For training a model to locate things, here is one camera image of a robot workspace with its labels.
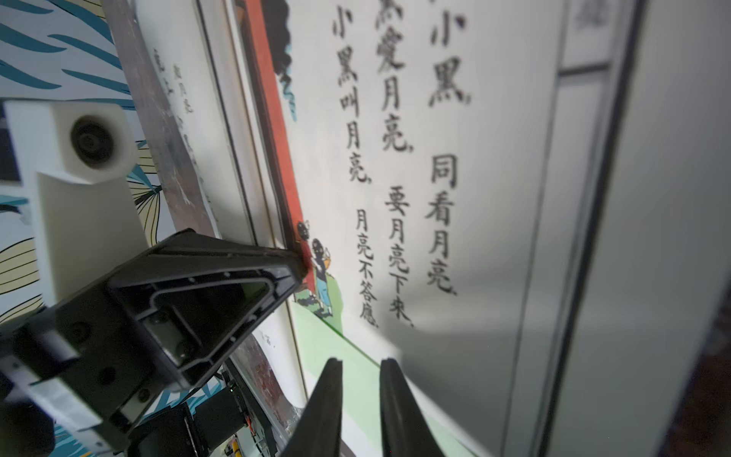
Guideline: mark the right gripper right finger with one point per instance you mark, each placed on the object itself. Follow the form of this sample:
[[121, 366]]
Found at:
[[405, 432]]

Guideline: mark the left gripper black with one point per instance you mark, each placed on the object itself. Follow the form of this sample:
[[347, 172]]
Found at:
[[166, 320]]

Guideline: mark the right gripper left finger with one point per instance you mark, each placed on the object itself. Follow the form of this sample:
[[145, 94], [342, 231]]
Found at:
[[318, 432]]

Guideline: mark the green sticky note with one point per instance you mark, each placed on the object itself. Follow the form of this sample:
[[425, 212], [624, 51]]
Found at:
[[354, 344]]

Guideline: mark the green cover picture book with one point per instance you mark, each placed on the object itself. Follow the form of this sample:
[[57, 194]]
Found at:
[[528, 200]]

